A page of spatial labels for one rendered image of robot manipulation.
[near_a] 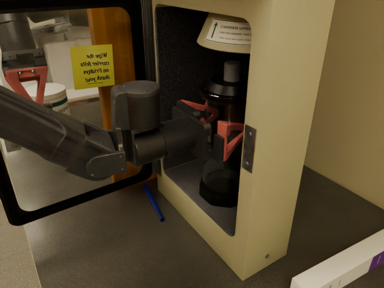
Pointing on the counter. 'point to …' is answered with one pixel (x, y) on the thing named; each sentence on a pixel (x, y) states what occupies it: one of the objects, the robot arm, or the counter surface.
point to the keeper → (248, 148)
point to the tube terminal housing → (265, 126)
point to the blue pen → (154, 203)
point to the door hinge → (148, 30)
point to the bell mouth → (226, 34)
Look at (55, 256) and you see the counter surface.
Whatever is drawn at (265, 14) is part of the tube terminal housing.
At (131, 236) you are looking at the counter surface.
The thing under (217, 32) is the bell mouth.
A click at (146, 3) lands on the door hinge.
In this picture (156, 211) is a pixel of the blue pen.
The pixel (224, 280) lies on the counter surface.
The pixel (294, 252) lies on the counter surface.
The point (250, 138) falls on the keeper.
